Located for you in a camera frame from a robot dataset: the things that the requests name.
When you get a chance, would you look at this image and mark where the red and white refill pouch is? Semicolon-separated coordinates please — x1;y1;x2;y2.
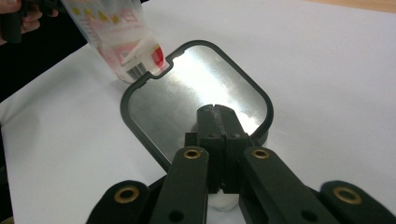
60;0;171;84

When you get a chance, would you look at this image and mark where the clear jar with black lid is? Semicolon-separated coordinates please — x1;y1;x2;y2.
120;39;275;213

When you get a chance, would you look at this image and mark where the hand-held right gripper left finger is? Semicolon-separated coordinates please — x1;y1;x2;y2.
185;105;226;194

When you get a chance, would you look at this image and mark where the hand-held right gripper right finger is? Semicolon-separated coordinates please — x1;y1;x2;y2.
215;105;254;194

